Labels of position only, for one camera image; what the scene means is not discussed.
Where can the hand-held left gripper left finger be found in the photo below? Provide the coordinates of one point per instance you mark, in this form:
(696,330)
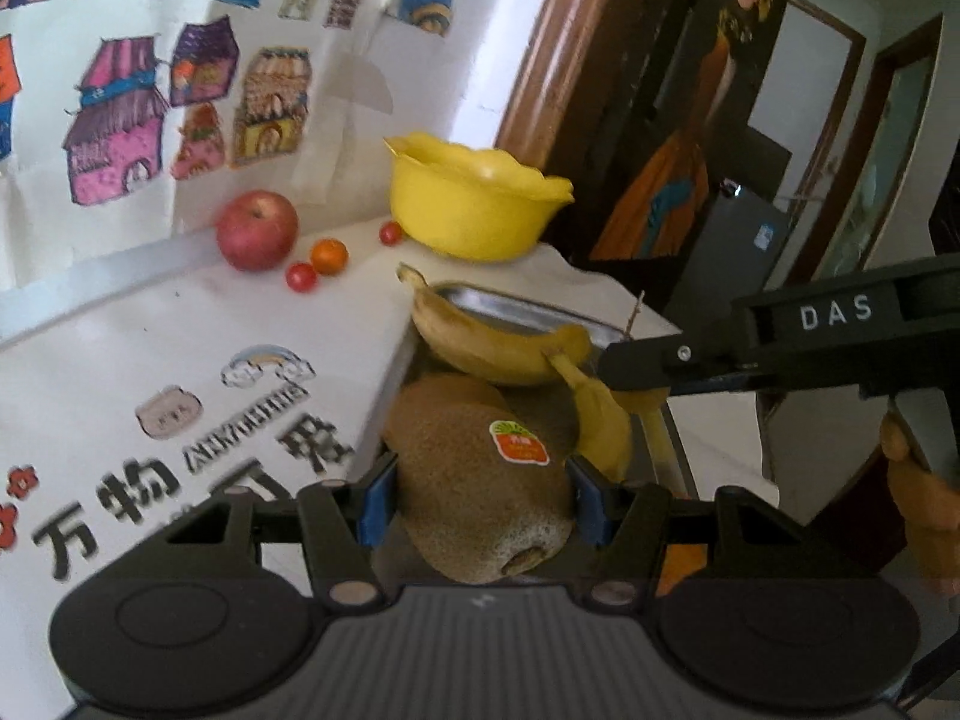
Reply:
(379,499)

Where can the coloured houses drawing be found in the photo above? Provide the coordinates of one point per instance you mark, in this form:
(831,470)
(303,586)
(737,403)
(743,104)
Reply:
(135,127)

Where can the yellow banana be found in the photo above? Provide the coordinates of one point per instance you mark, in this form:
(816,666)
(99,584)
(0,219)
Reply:
(480,349)
(604,427)

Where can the small mandarin orange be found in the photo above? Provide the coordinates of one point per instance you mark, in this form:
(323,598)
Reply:
(330,256)

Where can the dark red apple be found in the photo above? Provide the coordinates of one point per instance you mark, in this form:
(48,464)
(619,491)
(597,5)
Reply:
(257,231)

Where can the grey appliance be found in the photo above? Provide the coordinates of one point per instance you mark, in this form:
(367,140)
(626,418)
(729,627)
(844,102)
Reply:
(727,255)

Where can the dark girl painting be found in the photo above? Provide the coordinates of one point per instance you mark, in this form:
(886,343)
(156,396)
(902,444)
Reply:
(675,165)

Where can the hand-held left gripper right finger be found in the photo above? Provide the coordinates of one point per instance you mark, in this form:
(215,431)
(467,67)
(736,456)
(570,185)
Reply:
(589,502)

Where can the white printed table mat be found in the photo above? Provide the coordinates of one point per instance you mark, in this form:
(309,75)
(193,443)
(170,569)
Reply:
(112,360)

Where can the red cherry tomato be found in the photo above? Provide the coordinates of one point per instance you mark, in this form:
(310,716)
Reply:
(391,233)
(301,277)

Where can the yellow scalloped plastic bowl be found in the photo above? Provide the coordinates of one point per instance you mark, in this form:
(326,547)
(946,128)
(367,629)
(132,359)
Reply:
(465,210)

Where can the brown room door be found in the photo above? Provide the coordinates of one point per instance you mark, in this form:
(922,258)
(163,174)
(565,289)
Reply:
(907,135)

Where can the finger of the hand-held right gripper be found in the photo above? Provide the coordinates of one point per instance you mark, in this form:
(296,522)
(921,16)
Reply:
(660,364)

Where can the person's right hand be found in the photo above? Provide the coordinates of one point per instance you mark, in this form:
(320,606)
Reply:
(930,517)

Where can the brown wooden door frame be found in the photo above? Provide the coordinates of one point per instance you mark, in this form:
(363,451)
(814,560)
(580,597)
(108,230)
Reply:
(570,52)

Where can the metal tray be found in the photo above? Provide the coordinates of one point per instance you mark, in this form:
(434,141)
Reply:
(517,309)

